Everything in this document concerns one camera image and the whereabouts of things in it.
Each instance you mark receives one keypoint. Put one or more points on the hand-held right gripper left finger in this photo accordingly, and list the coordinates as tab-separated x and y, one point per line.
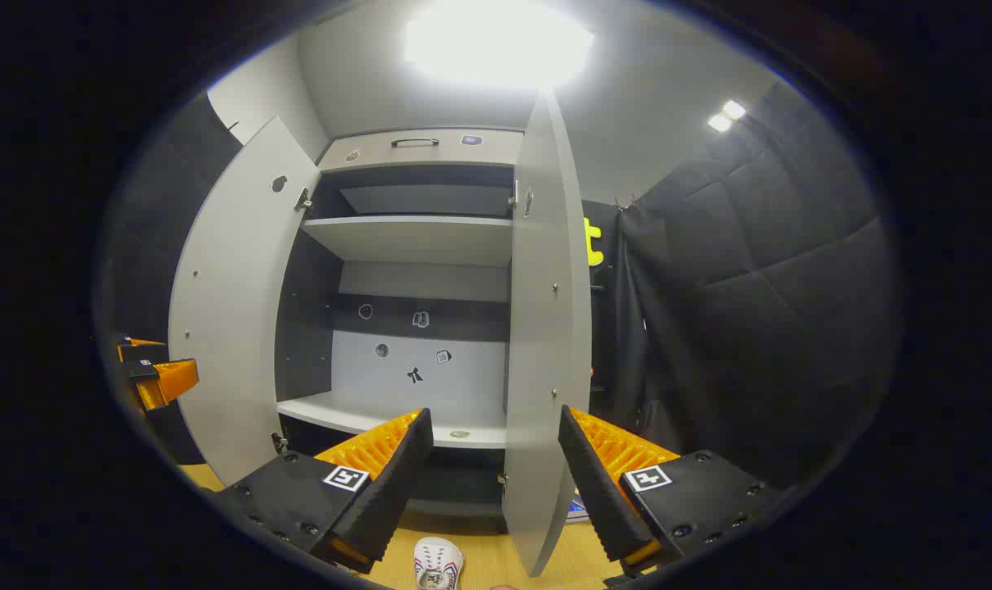
398	483

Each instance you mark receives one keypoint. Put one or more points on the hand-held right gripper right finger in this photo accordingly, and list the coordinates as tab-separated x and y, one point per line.
594	483

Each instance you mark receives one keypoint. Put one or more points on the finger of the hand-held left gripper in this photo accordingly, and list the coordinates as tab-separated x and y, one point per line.
172	381
143	348

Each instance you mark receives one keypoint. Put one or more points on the white striped shoe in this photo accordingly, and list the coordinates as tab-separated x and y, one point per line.
439	565

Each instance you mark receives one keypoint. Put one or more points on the grey cabinet door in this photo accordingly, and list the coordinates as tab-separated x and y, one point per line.
234	311
537	328

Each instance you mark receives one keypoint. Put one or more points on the grey shoe cabinet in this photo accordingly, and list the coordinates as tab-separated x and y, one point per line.
414	385

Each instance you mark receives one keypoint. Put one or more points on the grey cabinet shelf board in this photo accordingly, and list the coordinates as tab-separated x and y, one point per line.
332	410
414	242

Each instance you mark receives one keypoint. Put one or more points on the grey cabinet drawer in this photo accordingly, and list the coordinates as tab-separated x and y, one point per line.
455	156

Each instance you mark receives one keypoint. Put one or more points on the printed booklet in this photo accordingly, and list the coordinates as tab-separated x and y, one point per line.
578	510

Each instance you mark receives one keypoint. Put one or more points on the small ceiling light panel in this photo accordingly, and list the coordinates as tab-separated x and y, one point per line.
727	116

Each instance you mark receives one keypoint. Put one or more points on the large ceiling light panel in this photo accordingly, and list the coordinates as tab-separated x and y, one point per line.
496	41

